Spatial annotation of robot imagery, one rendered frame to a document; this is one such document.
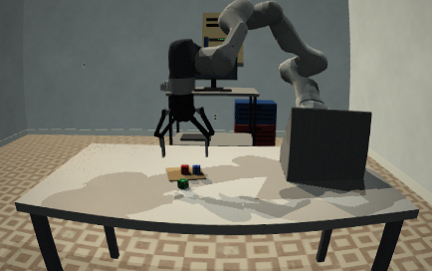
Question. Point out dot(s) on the tan flat mat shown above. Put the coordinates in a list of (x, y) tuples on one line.
[(174, 173)]

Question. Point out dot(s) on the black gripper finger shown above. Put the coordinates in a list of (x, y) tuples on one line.
[(161, 135), (207, 134)]

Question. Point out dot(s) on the blue die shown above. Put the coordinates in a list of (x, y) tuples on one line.
[(196, 168)]

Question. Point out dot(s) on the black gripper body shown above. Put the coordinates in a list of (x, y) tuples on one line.
[(182, 104)]

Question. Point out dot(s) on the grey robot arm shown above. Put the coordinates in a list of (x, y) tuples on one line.
[(220, 60)]

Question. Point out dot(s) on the green die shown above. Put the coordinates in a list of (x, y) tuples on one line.
[(182, 183)]

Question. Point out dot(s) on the red die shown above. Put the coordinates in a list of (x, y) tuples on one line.
[(184, 168)]

